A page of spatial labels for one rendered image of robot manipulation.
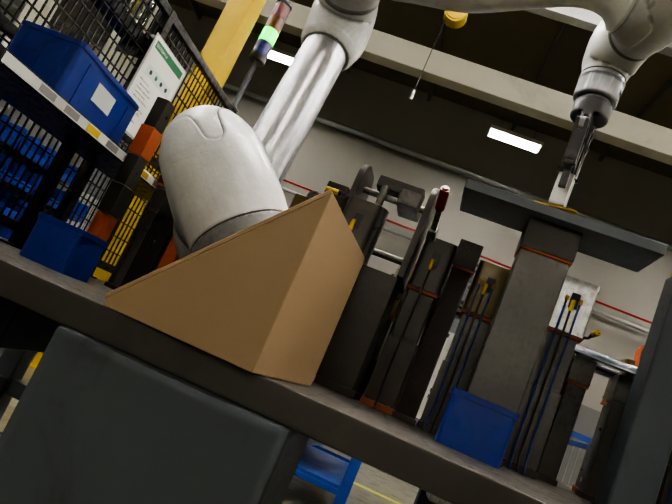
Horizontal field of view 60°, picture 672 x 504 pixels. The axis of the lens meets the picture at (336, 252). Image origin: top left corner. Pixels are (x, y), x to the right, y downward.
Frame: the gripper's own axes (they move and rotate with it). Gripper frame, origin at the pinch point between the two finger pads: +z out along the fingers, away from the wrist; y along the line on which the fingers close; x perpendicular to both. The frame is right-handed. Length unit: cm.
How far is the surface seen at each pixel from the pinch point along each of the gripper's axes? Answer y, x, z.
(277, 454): -53, 10, 60
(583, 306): 14.0, -9.7, 17.6
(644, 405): 1.7, -24.6, 34.1
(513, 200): -9.4, 6.0, 8.0
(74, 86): -35, 98, 16
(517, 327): -4.2, -1.6, 29.5
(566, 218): -7.0, -3.5, 8.0
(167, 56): 9, 129, -19
